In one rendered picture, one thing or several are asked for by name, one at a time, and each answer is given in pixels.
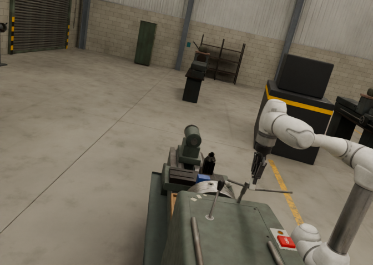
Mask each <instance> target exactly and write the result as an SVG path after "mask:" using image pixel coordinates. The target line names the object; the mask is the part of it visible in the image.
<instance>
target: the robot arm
mask: <svg viewBox="0 0 373 265"><path fill-rule="evenodd" d="M286 112H287V108H286V103H285V102H283V101H281V100H278V99H270V100H268V101H267V103H266V104H265V106H264V108H263V111H262V113H261V116H260V121H259V130H258V133H257V136H256V141H257V143H256V145H255V150H256V151H257V152H254V158H253V163H252V167H251V177H250V181H249V183H250V184H249V190H253V191H254V190H255V188H256V184H257V181H258V179H260V178H261V176H262V173H263V171H264V169H265V167H266V165H267V163H266V162H265V160H266V155H267V154H270V153H271V150H272V147H273V146H275V142H276V139H277V138H278V139H280V140H281V141H283V142H284V143H286V144H287V145H289V146H291V147H293V148H296V149H307V148H309V147H310V146H312V147H321V148H323V149H325V150H326V151H328V152H329V153H330V154H332V155H333V156H335V157H336V158H338V159H340V160H342V161H343V162H344V163H346V164H347V165H348V166H350V167H351V168H353V169H354V182H355V184H354V186H353V188H352V190H351V192H350V194H349V197H348V199H347V201H346V203H345V205H344V207H343V209H342V212H341V214H340V216H339V219H338V220H337V222H336V225H335V227H334V229H333V231H332V234H331V236H330V238H329V240H328V242H324V243H322V241H321V235H320V233H319V231H318V230H317V229H316V228H315V227H314V226H312V225H310V224H306V223H303V224H301V225H299V226H297V227H296V228H295V229H294V230H293V232H292V233H291V235H290V237H291V239H292V240H293V242H294V244H295V246H296V249H297V251H298V253H299V255H300V257H301V258H302V260H303V261H304V263H305V265H350V257H349V254H348V250H349V248H350V246H351V244H352V242H353V240H354V238H355V236H356V234H357V232H358V229H359V227H360V225H361V223H362V221H363V219H364V217H365V215H366V213H367V211H368V209H369V207H370V205H371V203H372V201H373V149H372V148H369V147H367V146H363V145H361V144H358V143H355V142H352V141H349V140H347V139H342V138H336V137H330V136H326V135H323V134H315V133H314V130H313V128H312V127H311V126H309V125H308V124H307V123H305V122H303V121H301V120H299V119H296V118H294V117H290V116H288V115H287V114H286Z"/></svg>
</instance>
